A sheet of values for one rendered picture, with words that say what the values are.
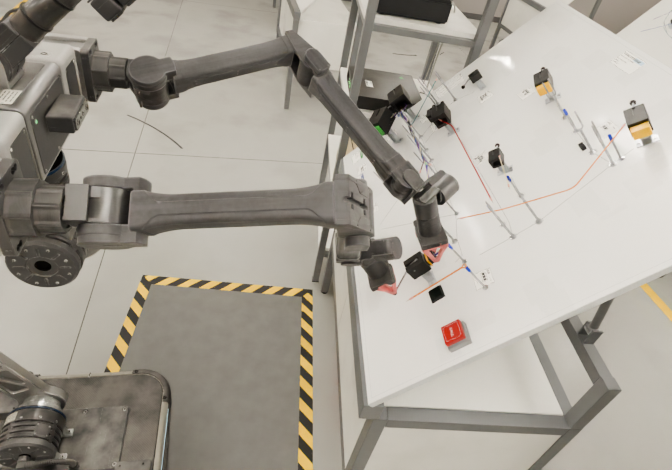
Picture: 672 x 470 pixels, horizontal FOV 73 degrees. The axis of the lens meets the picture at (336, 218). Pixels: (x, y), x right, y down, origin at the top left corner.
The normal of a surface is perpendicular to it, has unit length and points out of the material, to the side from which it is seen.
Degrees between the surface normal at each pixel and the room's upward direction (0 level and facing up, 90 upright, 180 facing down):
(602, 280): 50
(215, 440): 0
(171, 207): 41
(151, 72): 29
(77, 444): 0
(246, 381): 0
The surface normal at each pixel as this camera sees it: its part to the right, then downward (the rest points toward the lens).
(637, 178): -0.64, -0.58
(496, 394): 0.17, -0.77
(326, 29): 0.18, 0.64
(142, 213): -0.07, -0.22
